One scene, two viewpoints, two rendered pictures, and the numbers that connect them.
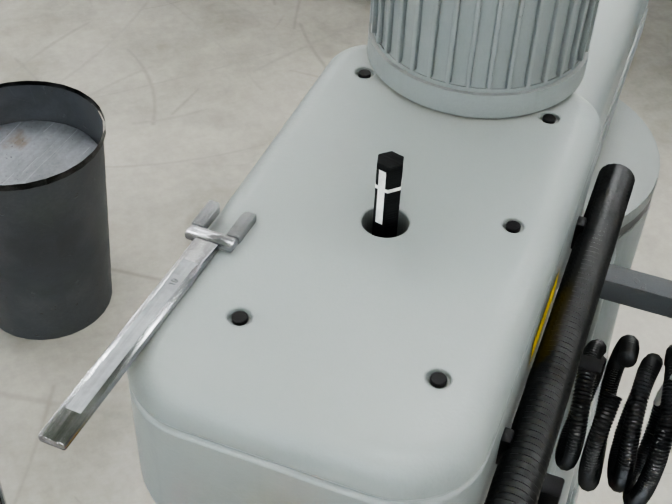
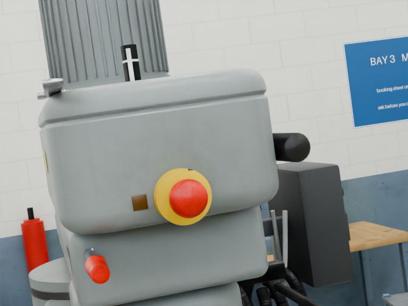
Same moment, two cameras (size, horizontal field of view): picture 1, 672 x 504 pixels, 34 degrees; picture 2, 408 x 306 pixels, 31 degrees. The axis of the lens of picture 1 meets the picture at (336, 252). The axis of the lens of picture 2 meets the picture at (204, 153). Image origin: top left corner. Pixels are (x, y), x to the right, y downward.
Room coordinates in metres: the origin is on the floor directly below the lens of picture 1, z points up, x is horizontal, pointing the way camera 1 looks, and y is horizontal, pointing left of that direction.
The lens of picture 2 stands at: (-0.25, 0.44, 1.84)
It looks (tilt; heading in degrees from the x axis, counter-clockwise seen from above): 3 degrees down; 327
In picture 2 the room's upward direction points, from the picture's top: 8 degrees counter-clockwise
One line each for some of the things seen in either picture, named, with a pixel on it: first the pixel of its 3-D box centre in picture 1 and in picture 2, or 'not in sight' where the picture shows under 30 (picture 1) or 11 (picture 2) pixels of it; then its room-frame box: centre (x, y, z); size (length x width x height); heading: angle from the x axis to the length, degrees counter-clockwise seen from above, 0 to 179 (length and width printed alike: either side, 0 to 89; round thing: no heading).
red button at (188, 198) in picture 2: not in sight; (187, 198); (0.40, 0.05, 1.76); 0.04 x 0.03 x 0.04; 70
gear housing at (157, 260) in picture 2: not in sight; (152, 237); (0.68, -0.05, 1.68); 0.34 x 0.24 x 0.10; 160
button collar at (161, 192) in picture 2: not in sight; (183, 196); (0.42, 0.04, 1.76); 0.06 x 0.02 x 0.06; 70
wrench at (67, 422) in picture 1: (151, 313); (53, 89); (0.53, 0.12, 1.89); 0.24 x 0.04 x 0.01; 158
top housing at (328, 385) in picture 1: (385, 283); (141, 147); (0.65, -0.04, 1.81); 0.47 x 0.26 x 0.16; 160
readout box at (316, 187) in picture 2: not in sight; (308, 220); (0.81, -0.45, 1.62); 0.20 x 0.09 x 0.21; 160
